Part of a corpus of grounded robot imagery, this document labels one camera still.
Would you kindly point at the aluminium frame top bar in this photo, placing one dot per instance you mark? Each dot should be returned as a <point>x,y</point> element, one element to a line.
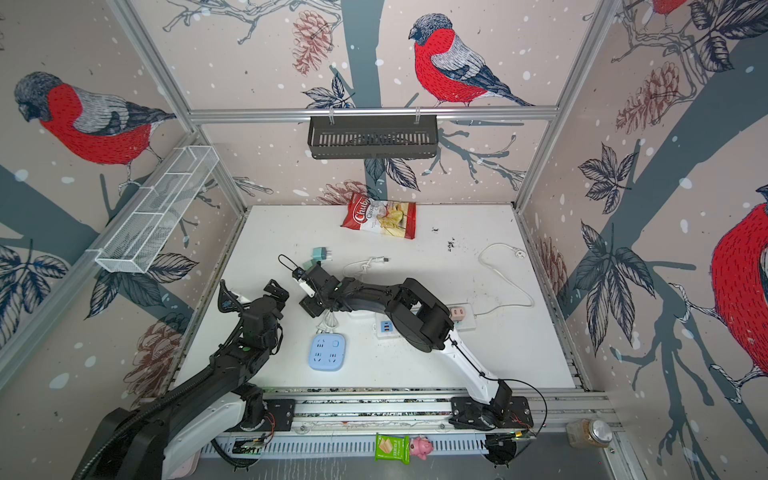
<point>490,113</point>

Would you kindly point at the aluminium frame post back left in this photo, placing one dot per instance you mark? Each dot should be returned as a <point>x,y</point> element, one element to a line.
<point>128,18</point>

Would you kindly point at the glass jar with lid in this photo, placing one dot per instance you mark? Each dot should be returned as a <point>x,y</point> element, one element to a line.
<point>589,433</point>

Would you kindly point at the long white pastel power strip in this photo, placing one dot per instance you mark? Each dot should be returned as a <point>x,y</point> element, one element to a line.
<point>384,328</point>

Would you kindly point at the black hanging wire basket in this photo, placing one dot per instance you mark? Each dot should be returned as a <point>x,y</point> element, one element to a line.
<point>373,137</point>

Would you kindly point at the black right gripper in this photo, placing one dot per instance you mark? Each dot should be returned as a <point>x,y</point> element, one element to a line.
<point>313,305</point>

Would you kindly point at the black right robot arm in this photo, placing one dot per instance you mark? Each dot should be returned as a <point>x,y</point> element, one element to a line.
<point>425,323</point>

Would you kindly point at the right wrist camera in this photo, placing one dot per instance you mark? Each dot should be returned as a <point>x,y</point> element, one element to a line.
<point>300,276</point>

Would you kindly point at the red white chips bag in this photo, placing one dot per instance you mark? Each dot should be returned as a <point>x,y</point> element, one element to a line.
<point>388,218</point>

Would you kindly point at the aluminium frame post back right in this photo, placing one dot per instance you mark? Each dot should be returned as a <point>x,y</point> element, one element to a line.
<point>601,20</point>

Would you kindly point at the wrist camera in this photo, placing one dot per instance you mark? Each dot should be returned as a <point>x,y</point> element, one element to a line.
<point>229,302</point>
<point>300,276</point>

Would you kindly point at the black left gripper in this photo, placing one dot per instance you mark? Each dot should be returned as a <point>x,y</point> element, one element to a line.
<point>279,292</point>

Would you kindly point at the blue square power strip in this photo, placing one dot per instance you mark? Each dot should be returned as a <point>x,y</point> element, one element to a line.
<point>327,352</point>

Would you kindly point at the aluminium frame post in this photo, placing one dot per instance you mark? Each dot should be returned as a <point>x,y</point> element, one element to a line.
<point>128,18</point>
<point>601,20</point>

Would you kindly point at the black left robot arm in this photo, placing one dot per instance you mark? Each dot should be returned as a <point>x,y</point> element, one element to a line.
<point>156,439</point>

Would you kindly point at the green snack packet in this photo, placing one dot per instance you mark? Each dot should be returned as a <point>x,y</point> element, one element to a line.
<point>392,448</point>

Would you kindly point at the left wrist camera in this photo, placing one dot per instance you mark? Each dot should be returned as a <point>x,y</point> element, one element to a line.
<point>229,302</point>

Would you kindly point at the pink pig toy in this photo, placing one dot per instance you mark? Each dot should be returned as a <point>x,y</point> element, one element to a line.
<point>420,447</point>

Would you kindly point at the pink charger plug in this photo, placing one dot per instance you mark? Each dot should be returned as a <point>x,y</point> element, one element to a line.
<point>458,313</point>

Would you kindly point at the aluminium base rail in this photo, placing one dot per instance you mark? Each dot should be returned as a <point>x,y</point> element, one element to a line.
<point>326,422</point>

